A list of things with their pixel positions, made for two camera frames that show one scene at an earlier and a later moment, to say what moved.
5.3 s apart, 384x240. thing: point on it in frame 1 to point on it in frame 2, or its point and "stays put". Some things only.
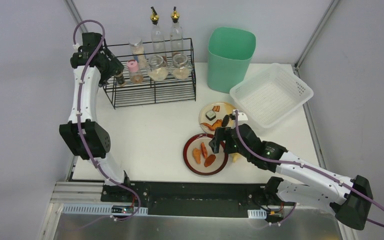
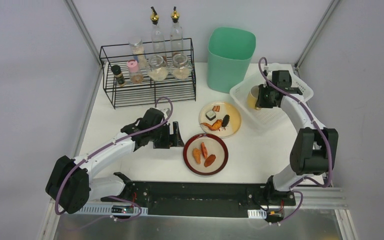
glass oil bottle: x=157 y=41 stays put
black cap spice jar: x=120 y=79 stays put
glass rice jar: x=157 y=70 stays put
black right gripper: x=222 y=137 to x=262 y=97
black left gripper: x=111 y=66 to x=167 y=136
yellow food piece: x=235 y=156 to x=252 y=97
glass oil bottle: x=176 y=34 stays put
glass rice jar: x=182 y=68 stays put
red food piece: x=204 y=150 stays put
